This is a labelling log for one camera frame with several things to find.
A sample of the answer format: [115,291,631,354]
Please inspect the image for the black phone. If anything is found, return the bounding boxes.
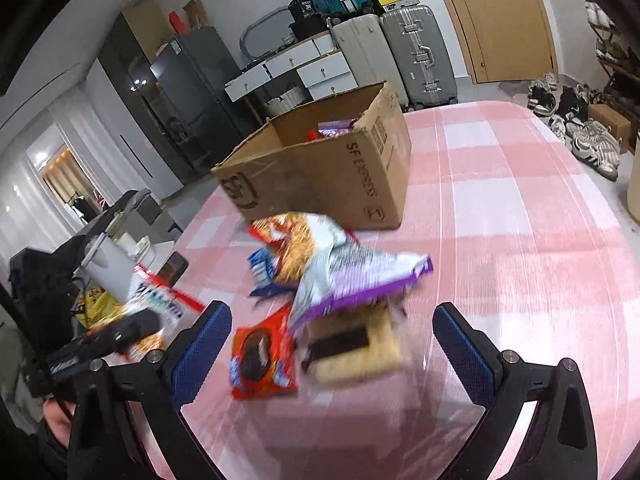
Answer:
[159,252,190,281]

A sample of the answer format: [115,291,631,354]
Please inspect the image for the orange noodle snack packet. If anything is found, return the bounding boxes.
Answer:
[87,267,206,363]
[260,211,361,286]

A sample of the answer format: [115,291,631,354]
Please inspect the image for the wooden door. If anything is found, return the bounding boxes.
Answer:
[425,0,558,84]

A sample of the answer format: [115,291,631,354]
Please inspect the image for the beige suitcase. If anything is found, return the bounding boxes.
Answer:
[327,14,411,111]

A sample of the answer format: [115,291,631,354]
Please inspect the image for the yellow plastic bag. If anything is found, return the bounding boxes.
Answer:
[75,287,123,328]

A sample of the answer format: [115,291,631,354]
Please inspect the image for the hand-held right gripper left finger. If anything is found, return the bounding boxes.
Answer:
[67,300,233,480]

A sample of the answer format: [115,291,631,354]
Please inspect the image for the person's left forearm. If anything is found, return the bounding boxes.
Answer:
[0,425,68,480]

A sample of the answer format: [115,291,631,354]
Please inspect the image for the white side table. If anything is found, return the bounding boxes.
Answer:
[132,237,188,286]

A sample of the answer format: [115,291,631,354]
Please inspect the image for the pink checkered tablecloth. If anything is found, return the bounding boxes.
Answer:
[120,100,640,480]

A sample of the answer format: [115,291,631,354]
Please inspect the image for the dark grey fridge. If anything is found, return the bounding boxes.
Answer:
[150,26,258,181]

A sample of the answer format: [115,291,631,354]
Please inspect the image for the purple silver packet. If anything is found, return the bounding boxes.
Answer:
[318,119,358,140]

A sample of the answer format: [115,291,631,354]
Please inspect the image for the grey box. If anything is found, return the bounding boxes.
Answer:
[107,189,171,243]

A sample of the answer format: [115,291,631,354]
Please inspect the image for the small cardboard box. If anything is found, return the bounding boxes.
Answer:
[587,104,632,153]

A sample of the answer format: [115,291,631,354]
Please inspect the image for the white pot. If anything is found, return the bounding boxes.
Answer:
[75,232,138,301]

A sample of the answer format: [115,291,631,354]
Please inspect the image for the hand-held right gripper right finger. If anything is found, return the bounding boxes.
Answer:
[432,302,598,480]

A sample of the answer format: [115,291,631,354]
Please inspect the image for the black box white label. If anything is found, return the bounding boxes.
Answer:
[289,0,321,26]

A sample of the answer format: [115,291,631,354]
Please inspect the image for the purple white snack packet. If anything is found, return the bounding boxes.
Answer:
[289,242,435,333]

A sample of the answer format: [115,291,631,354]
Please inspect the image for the white cup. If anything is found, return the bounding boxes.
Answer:
[117,234,151,261]

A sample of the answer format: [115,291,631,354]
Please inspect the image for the wooden shoe rack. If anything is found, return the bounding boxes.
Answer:
[570,0,640,111]

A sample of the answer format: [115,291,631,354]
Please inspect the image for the red cookie snack packet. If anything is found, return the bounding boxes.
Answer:
[229,305,298,401]

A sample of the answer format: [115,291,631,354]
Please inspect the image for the hanging clothes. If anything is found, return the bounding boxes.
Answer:
[70,192,108,223]

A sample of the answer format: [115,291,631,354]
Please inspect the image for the black storage basket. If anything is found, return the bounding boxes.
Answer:
[287,17,331,41]

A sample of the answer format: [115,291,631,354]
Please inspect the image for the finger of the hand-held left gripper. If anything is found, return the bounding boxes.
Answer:
[82,308,163,356]

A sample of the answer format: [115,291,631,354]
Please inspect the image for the large cardboard box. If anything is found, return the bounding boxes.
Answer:
[211,81,412,231]

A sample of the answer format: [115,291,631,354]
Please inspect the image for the black bag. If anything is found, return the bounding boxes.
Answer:
[9,237,88,311]

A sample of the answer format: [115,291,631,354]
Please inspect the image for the dark glass cabinet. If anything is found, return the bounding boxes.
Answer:
[97,12,201,186]

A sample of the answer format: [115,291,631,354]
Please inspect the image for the cream waste bin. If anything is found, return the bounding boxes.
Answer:
[625,130,640,238]

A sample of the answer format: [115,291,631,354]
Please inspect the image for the brown paper bag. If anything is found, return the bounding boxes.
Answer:
[182,0,206,31]

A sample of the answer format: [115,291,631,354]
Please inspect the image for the silver suitcase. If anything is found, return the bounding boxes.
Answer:
[380,4,460,111]

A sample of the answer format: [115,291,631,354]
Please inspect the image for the pile of sneakers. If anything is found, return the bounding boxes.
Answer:
[525,72,623,181]

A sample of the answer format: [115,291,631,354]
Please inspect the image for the grey white woven basket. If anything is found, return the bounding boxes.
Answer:
[260,85,313,118]

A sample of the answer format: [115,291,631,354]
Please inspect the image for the blue snack packet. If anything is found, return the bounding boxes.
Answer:
[248,247,291,298]

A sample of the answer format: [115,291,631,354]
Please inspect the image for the silver curved metal frame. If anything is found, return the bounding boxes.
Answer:
[239,6,291,58]

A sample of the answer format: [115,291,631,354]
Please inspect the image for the white desk with drawers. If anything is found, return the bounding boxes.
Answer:
[224,32,358,111]

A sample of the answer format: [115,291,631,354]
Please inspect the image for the white sheer curtain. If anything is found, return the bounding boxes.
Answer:
[0,105,101,271]

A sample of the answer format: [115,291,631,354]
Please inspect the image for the grey door mat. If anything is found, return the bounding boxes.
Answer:
[497,79,538,98]

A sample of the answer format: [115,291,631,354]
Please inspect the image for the white wardrobe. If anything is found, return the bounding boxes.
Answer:
[82,62,183,196]

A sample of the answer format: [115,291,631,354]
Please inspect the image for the tall flat cardboard box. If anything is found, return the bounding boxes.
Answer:
[122,0,173,61]

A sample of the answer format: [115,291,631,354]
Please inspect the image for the person's left hand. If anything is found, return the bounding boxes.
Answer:
[44,400,76,446]

